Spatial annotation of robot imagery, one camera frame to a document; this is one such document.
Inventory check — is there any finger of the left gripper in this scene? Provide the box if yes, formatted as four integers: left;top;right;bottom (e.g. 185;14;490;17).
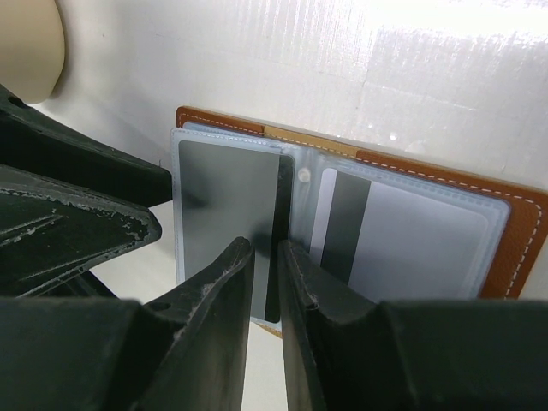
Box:
1;166;162;297
1;87;171;206

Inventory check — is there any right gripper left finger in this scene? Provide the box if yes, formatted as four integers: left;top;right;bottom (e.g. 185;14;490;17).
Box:
1;237;255;410

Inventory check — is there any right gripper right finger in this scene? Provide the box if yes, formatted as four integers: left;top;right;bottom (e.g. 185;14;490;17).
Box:
278;241;547;410

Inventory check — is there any grey credit card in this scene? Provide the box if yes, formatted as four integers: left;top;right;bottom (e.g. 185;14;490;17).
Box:
310;168;491;301
178;140;294;323

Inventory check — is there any brown leather card holder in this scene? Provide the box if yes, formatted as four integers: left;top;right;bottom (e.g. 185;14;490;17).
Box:
170;105;548;339

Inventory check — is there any beige card tray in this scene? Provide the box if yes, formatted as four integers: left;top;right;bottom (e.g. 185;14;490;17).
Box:
1;0;65;104

